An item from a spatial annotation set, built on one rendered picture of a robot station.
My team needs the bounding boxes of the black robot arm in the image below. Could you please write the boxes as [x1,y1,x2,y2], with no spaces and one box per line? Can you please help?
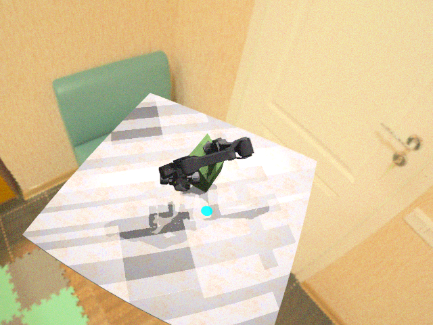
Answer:
[158,136,254,192]

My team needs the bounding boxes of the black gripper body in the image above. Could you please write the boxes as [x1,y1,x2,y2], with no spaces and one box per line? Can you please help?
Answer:
[160,171,200,185]

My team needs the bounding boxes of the cyan circle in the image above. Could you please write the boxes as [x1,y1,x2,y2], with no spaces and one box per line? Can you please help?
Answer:
[201,206,212,216]

